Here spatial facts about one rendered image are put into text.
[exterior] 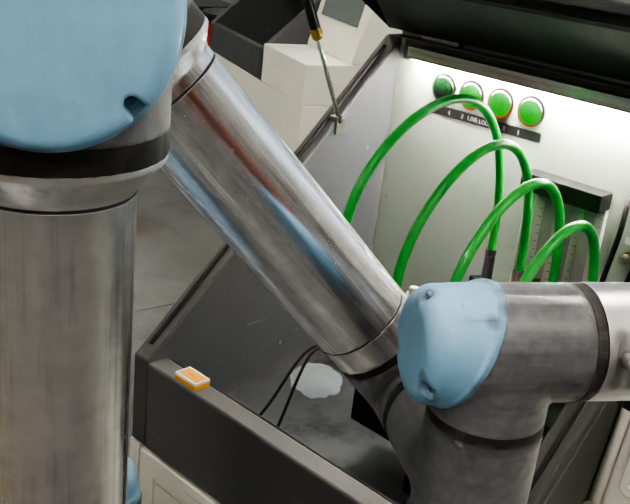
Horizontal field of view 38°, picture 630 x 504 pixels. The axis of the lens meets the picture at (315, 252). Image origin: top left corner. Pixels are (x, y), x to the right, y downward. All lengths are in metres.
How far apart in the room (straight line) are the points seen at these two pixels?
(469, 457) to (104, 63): 0.32
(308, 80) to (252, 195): 3.47
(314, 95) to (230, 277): 2.58
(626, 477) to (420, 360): 0.76
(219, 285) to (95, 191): 1.13
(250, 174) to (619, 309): 0.24
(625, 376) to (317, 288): 0.21
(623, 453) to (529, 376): 0.73
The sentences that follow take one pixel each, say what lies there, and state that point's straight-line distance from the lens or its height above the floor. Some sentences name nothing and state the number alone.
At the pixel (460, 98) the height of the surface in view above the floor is 1.43.
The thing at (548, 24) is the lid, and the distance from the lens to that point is 1.44.
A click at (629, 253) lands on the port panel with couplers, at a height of 1.21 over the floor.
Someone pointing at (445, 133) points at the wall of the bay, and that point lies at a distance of 1.69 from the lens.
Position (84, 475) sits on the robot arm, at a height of 1.38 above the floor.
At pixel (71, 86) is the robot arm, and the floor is 1.60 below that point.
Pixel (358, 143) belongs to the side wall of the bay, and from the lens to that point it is 1.71.
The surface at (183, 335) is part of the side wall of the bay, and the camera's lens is 1.55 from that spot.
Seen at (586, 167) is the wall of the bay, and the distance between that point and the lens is 1.54.
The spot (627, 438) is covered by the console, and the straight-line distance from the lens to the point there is 1.28.
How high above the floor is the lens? 1.68
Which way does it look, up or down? 21 degrees down
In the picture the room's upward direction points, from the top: 6 degrees clockwise
